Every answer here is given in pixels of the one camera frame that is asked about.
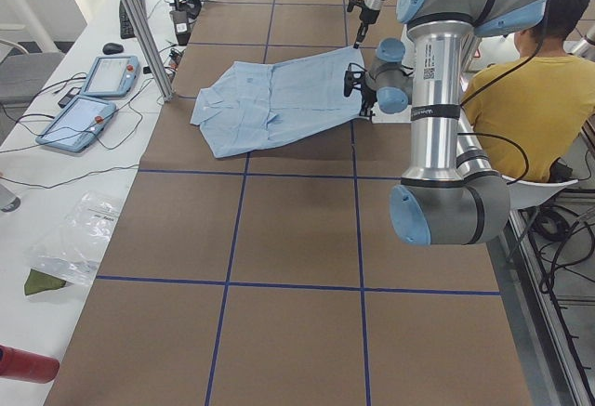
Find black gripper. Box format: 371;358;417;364
353;6;380;49
359;89;377;121

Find light blue button shirt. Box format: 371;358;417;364
190;47;363;158

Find person in yellow shirt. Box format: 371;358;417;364
463;0;594;182

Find white chair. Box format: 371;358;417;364
502;175;578;210

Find black keyboard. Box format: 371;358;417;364
119;0;146;39

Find black computer mouse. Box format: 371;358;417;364
102;43;124;55

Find upper teach pendant tablet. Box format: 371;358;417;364
80;55;139;98

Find teach pendant tablet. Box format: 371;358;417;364
35;95;116;153
80;55;139;98

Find lower teach pendant tablet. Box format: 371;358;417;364
35;95;116;153

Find black power adapter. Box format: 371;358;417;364
58;87;80;108

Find clear plastic bag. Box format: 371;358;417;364
27;191;124;287

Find green folded cloth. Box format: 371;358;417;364
23;268;67;296

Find red bottle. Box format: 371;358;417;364
1;346;60;384

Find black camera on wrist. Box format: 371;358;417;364
343;62;366;98
347;0;364;12

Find black pendant cable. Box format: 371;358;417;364
0;98;145;190

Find aluminium frame post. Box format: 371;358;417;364
121;0;174;102

